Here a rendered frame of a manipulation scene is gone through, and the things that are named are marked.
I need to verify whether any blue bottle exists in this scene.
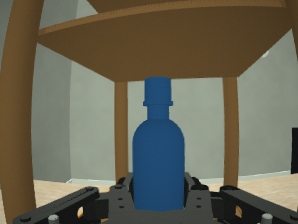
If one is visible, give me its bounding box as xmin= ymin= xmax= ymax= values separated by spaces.
xmin=132 ymin=77 xmax=185 ymax=212

